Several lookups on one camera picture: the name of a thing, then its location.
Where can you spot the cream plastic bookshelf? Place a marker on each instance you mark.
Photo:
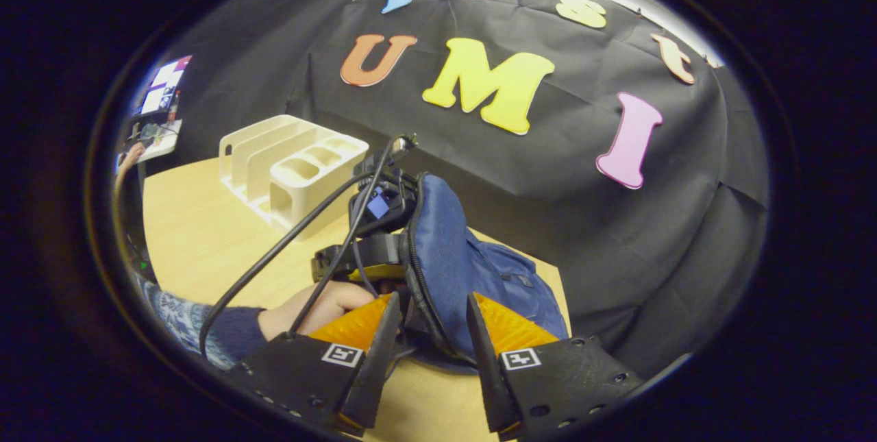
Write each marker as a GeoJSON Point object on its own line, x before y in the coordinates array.
{"type": "Point", "coordinates": [301, 188]}

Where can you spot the computer monitor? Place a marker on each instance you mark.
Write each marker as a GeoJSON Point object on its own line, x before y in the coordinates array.
{"type": "Point", "coordinates": [164, 86]}

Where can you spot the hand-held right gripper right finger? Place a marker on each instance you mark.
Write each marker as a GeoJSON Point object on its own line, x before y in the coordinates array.
{"type": "Point", "coordinates": [486, 373]}

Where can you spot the red capped bottle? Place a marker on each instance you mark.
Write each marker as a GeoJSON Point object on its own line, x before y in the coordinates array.
{"type": "Point", "coordinates": [175, 106]}

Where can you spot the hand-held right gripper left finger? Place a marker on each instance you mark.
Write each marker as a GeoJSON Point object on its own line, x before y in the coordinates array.
{"type": "Point", "coordinates": [373, 373]}

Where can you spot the black backdrop cloth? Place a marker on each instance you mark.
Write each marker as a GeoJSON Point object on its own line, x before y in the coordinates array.
{"type": "Point", "coordinates": [548, 209]}

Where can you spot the blue schoolbag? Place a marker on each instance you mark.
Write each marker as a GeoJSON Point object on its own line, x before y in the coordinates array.
{"type": "Point", "coordinates": [466, 257]}

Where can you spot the white side table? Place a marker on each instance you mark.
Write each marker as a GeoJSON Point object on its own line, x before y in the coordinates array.
{"type": "Point", "coordinates": [164, 140]}

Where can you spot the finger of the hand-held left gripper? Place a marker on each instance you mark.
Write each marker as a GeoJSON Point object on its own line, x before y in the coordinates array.
{"type": "Point", "coordinates": [370, 253]}

